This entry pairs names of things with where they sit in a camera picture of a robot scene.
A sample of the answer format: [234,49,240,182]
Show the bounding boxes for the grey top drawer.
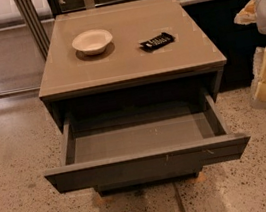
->
[44,92,250,193]

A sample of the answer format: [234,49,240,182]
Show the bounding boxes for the black remote control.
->
[140,32,176,52]

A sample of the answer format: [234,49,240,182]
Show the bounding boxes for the grey bedside cabinet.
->
[25,0,247,205]

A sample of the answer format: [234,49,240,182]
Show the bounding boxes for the white ceramic bowl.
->
[72,29,113,56]

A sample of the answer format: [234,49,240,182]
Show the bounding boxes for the grey metal frame post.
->
[14,0,50,60]

